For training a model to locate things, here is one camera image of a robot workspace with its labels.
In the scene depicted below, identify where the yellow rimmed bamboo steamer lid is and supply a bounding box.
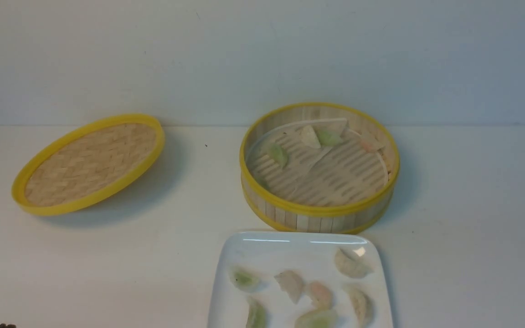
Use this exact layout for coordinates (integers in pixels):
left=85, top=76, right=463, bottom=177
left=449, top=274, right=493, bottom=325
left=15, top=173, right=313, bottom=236
left=11, top=113, right=166, bottom=216

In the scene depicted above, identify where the white square plate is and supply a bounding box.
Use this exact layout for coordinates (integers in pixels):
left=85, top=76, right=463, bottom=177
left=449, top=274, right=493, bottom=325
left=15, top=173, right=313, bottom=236
left=207, top=232, right=394, bottom=328

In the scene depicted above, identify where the yellow rimmed bamboo steamer basket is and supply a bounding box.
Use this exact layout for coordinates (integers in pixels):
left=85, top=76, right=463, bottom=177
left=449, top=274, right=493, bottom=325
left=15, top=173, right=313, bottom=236
left=239, top=102, right=400, bottom=234

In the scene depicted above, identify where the green dumpling on plate left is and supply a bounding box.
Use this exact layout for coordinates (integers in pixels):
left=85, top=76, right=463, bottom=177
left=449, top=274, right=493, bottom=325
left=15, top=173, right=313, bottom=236
left=229, top=266, right=261, bottom=293

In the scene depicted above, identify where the green dumpling plate bottom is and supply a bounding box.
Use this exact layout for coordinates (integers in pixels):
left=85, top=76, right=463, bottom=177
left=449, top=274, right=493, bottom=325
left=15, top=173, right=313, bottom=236
left=294, top=309, right=338, bottom=328

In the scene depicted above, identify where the white dumpling plate top right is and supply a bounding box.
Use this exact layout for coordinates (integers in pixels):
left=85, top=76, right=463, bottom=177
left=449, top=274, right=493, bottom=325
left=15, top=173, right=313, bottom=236
left=334, top=248, right=373, bottom=279

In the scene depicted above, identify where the white dumpling in steamer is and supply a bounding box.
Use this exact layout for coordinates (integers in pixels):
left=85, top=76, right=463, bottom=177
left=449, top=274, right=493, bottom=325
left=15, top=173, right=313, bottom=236
left=299, top=125, right=322, bottom=149

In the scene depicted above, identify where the pink dumpling on plate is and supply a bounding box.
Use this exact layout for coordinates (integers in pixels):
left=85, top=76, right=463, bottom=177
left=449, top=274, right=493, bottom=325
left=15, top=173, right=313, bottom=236
left=305, top=281, right=333, bottom=309

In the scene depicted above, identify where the white dumpling plate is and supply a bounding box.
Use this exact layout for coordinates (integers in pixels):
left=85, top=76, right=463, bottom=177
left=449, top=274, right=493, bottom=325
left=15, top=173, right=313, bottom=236
left=343, top=284, right=374, bottom=328
left=334, top=248, right=373, bottom=279

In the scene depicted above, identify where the white dumpling on plate centre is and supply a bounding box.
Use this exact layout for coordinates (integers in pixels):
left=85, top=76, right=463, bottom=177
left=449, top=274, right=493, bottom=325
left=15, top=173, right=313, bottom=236
left=274, top=270, right=305, bottom=304

